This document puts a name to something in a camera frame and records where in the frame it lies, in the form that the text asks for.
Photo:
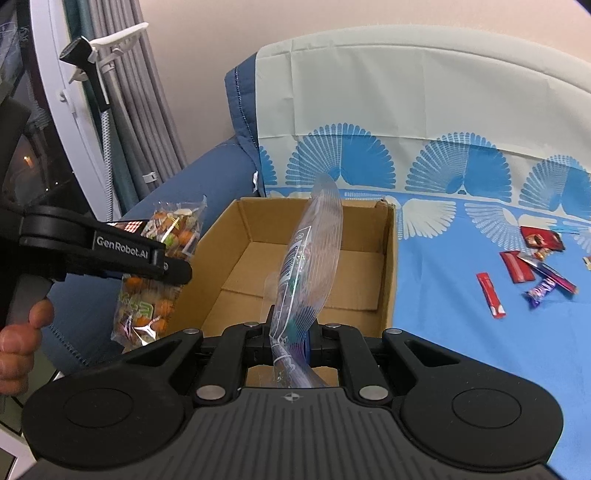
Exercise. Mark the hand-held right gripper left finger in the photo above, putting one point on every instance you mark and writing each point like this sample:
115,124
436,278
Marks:
261,347

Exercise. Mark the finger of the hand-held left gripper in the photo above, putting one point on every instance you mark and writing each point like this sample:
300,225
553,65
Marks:
178,273

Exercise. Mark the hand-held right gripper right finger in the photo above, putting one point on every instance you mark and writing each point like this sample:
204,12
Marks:
324,346

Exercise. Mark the bag of orange candies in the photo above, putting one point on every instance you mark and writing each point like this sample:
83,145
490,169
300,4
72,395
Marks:
150,314

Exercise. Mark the cardboard box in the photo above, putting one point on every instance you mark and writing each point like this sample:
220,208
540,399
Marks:
244,286

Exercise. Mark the clear plastic snack bag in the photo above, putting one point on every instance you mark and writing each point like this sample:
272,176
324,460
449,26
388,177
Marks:
318,240

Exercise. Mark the plain red snack packet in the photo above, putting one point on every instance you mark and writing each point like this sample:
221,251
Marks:
516,267

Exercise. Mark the purple swirl snack packet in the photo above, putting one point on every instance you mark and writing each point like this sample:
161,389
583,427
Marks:
542,290

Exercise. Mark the red picture snack packet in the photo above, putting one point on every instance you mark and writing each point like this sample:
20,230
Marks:
548,239

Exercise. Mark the person's left hand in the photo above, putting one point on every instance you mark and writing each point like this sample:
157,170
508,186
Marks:
16,350

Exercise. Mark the white curtain clip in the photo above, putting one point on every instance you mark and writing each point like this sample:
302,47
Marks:
148,177

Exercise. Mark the dark blue quilted blanket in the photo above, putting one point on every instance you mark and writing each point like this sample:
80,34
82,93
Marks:
207,170

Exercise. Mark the blue fan print bedsheet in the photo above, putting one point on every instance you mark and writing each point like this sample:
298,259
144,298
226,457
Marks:
438,304

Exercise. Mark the black garment steamer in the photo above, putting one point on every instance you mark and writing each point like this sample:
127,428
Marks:
94,76

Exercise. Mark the grey teal curtain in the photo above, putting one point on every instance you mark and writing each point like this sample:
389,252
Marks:
138,92

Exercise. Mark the red stick snack packet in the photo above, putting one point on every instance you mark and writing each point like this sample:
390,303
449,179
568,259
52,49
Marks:
491,295

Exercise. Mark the white plastic hanger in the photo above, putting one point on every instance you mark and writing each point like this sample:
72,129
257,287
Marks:
120,40

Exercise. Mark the small wrapped candy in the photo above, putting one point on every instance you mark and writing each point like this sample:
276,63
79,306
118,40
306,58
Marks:
543,254

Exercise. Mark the long purple snack bar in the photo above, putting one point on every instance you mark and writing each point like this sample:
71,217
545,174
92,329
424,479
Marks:
557,277

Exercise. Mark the blue pen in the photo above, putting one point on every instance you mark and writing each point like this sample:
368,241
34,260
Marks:
568,230

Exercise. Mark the white window frame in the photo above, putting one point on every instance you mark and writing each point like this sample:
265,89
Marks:
69,138

